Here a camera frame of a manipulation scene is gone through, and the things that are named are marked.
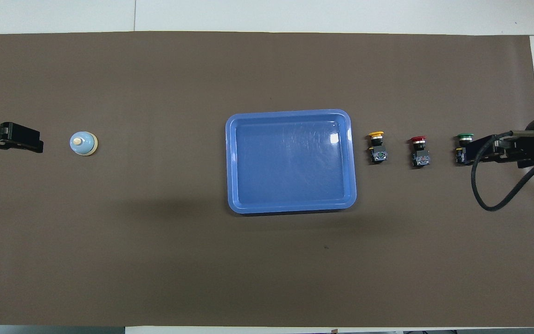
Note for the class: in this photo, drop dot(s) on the green push button switch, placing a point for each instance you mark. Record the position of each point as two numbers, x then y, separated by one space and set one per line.
465 136

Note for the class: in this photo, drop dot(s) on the red push button switch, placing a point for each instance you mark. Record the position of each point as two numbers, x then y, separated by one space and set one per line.
420 152

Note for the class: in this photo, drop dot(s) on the yellow push button switch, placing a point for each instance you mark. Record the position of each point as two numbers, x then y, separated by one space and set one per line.
377 149

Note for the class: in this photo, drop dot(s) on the light blue desk bell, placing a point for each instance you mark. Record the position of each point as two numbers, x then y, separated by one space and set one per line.
83 143

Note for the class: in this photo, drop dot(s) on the blue plastic tray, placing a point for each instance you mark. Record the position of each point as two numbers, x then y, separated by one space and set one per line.
290 162

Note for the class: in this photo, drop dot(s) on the brown table mat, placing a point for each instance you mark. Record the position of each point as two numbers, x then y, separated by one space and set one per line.
155 255

